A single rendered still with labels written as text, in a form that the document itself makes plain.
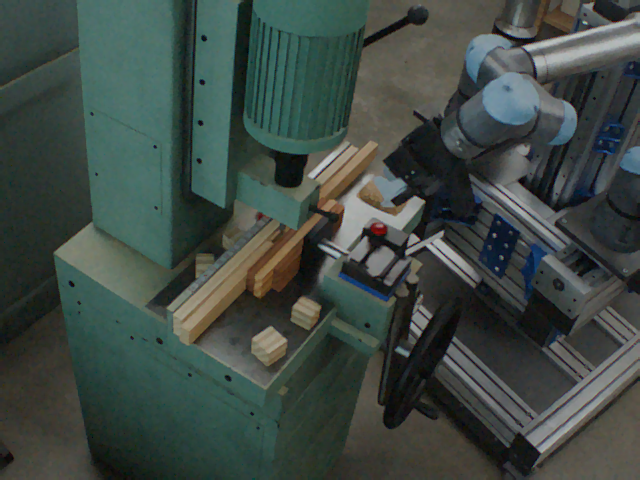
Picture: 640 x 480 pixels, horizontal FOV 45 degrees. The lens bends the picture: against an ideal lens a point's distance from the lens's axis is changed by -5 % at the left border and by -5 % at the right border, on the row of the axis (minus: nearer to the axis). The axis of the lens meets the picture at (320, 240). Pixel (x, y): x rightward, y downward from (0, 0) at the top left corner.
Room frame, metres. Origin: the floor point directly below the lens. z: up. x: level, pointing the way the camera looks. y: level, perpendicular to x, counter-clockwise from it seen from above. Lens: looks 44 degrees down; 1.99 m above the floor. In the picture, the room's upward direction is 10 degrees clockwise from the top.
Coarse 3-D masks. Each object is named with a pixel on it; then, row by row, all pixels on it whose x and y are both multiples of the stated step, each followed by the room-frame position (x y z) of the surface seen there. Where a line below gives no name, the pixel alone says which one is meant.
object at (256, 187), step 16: (256, 160) 1.14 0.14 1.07; (272, 160) 1.14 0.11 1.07; (240, 176) 1.10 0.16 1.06; (256, 176) 1.09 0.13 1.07; (272, 176) 1.10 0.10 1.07; (304, 176) 1.11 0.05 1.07; (240, 192) 1.09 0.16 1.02; (256, 192) 1.08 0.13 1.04; (272, 192) 1.07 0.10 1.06; (288, 192) 1.06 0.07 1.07; (304, 192) 1.07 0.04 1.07; (256, 208) 1.08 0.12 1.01; (272, 208) 1.06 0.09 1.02; (288, 208) 1.05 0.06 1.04; (304, 208) 1.06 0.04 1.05; (288, 224) 1.05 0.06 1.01
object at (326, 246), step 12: (312, 228) 1.06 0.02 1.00; (324, 228) 1.08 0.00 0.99; (312, 240) 1.04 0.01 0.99; (324, 240) 1.07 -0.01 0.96; (312, 252) 1.05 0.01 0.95; (324, 252) 1.05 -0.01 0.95; (336, 252) 1.05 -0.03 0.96; (348, 252) 1.05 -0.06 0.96; (300, 264) 1.04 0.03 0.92; (312, 264) 1.05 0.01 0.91
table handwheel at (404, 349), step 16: (448, 304) 0.97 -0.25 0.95; (464, 304) 1.04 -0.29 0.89; (432, 320) 0.93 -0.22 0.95; (448, 320) 1.06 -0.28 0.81; (432, 336) 0.90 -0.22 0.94; (448, 336) 1.05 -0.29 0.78; (400, 352) 0.96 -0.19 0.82; (416, 352) 0.87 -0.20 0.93; (432, 352) 0.95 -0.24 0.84; (416, 368) 0.85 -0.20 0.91; (432, 368) 0.92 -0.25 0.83; (400, 384) 0.84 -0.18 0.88; (416, 384) 0.98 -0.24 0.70; (400, 400) 0.82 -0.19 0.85; (384, 416) 0.83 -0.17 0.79; (400, 416) 0.88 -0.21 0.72
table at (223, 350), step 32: (352, 192) 1.29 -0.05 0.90; (352, 224) 1.19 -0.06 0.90; (416, 224) 1.29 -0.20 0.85; (288, 288) 0.99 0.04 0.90; (320, 288) 1.01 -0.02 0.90; (224, 320) 0.89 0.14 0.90; (256, 320) 0.91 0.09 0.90; (288, 320) 0.92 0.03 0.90; (320, 320) 0.93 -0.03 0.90; (192, 352) 0.83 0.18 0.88; (224, 352) 0.82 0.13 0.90; (288, 352) 0.85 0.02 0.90; (224, 384) 0.80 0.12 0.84; (256, 384) 0.77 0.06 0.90
